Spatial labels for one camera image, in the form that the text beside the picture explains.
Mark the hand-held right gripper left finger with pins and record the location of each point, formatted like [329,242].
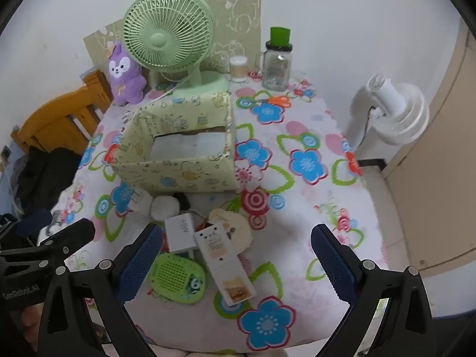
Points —
[143,264]

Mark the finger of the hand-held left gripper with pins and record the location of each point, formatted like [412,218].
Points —
[72,236]
[35,220]

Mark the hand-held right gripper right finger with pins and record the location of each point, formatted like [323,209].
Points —
[331,260]

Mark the green perforated case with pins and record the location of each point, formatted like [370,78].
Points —
[174,275]

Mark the white charger block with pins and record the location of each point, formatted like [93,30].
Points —
[180,232]

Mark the white round ball object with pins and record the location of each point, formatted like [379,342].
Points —
[163,206]

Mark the white plug adapter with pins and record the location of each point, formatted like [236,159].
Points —
[139,200]

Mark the long white printed box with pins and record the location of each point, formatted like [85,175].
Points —
[219,253]

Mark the cream round compact mirror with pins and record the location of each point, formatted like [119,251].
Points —
[240,230]

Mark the yellow cartoon print storage box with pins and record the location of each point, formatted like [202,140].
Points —
[178,174]

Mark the dark clothing pile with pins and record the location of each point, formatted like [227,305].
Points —
[48,174]

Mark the orange wooden chair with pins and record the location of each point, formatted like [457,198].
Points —
[55,119]

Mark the beige wooden door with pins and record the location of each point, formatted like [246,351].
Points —
[438,156]

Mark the purple plush toy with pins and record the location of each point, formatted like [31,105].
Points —
[124,78]

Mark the white standing fan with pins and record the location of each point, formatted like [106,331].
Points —
[390,96]

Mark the glass mug jar black lid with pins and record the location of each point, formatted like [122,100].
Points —
[277,68]

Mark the cotton swab jar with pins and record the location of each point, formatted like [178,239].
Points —
[238,70]

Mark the green desk fan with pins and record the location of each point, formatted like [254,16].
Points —
[160,41]

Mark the green plastic cup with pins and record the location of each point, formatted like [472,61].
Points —
[280,36]

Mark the wall socket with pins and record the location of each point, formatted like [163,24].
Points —
[5,152]

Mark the beige cartoon wall sheet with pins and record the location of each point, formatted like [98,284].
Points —
[238,26]

